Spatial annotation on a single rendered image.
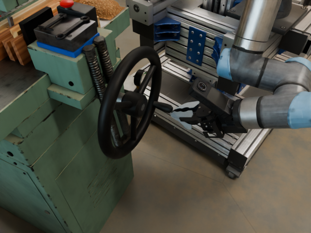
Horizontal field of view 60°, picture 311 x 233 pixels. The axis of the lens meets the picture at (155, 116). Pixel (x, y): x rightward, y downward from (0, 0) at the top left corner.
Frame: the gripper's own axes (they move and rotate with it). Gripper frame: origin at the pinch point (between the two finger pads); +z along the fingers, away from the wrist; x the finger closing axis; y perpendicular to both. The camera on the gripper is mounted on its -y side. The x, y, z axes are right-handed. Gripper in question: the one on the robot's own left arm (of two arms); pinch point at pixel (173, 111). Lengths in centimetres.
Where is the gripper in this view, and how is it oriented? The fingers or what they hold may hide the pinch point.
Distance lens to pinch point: 76.9
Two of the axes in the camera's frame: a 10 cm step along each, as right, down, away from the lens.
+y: 4.8, 7.1, 5.1
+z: -7.5, 0.4, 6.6
